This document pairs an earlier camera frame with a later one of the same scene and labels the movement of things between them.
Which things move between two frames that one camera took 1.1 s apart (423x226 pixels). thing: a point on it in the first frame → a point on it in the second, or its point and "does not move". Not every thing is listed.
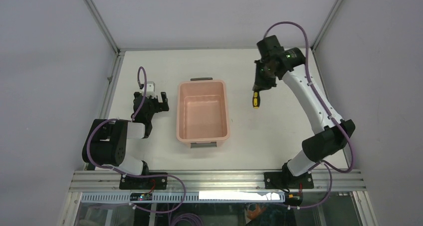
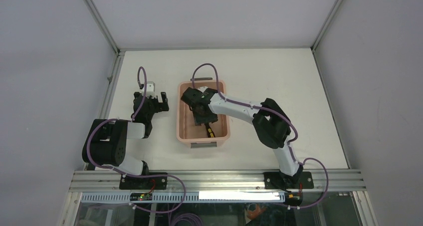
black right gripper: (263, 84) → (205, 117)
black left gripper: (151, 104) does not move
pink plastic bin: (203, 112) does not move
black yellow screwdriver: (256, 100) → (210, 131)
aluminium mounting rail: (109, 180) does not move
